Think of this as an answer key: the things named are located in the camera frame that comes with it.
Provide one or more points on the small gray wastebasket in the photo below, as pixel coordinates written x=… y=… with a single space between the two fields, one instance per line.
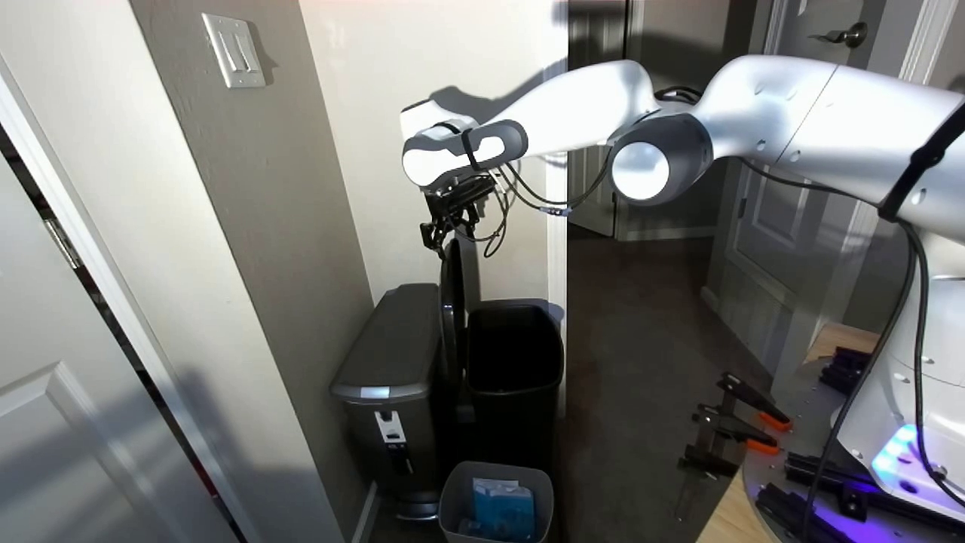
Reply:
x=456 y=514

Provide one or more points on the wooden board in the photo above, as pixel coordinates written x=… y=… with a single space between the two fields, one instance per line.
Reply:
x=834 y=337

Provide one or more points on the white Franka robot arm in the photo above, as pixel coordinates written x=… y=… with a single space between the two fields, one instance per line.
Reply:
x=834 y=111

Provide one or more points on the black mounting bracket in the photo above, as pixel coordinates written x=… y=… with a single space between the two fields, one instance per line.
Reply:
x=847 y=371

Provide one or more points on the blue item in wastebasket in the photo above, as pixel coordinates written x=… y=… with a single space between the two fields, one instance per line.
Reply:
x=500 y=508

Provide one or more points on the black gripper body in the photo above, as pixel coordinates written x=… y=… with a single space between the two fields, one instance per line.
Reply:
x=460 y=196

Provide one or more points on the dark lever on hallway door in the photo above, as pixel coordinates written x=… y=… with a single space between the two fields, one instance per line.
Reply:
x=848 y=35

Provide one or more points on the gray step trash can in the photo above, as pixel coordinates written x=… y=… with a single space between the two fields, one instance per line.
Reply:
x=387 y=341

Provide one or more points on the black bar clamp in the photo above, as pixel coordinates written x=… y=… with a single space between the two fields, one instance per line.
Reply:
x=820 y=470
x=787 y=508

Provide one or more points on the white wall light switch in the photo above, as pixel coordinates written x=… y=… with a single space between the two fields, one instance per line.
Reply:
x=233 y=51

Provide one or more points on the black plastic bin body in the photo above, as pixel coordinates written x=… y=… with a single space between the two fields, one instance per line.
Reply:
x=515 y=403

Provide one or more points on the white panelled closet door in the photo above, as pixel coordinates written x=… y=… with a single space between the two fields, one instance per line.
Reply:
x=796 y=251

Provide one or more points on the black bin lid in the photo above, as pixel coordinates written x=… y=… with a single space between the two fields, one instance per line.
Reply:
x=456 y=320

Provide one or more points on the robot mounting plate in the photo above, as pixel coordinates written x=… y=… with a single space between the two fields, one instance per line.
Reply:
x=886 y=501

